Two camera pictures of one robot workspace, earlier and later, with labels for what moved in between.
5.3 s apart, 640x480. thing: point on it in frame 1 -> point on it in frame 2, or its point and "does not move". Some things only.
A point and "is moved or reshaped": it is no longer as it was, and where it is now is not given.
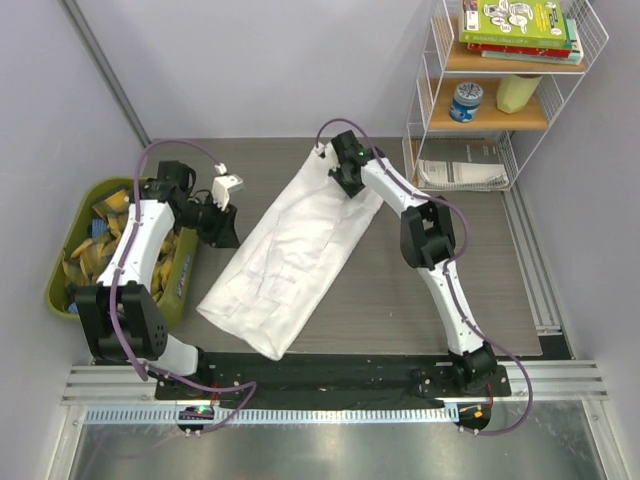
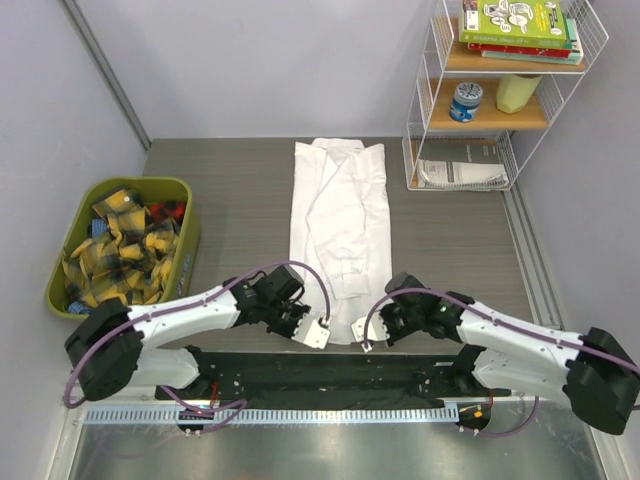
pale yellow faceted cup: (515, 91) does not move
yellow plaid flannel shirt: (84, 261) does not move
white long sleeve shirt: (292, 257) is moved or reshaped
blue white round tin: (465, 103) does not move
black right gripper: (351, 191) -> (384, 313)
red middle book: (521, 50) does not move
